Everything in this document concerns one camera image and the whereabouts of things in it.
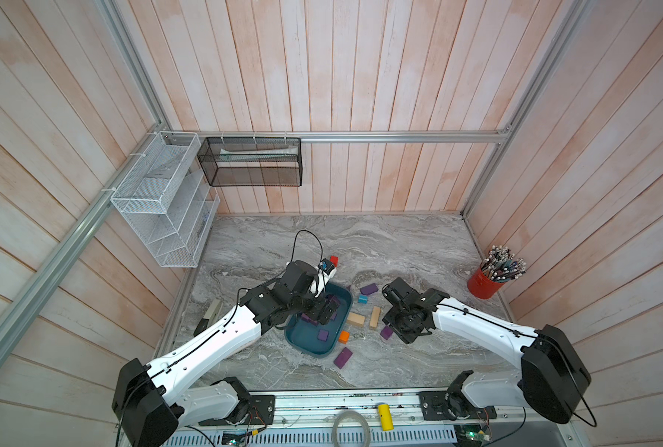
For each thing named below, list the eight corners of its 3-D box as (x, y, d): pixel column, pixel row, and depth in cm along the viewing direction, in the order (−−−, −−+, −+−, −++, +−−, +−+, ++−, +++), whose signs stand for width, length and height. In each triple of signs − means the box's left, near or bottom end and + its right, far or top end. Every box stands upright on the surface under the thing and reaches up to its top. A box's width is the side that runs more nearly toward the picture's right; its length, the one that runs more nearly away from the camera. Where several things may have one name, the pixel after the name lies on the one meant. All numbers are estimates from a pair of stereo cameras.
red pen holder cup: (464, 295, 98) (488, 266, 83) (471, 272, 104) (494, 242, 90) (494, 309, 94) (524, 281, 80) (499, 284, 101) (528, 254, 86)
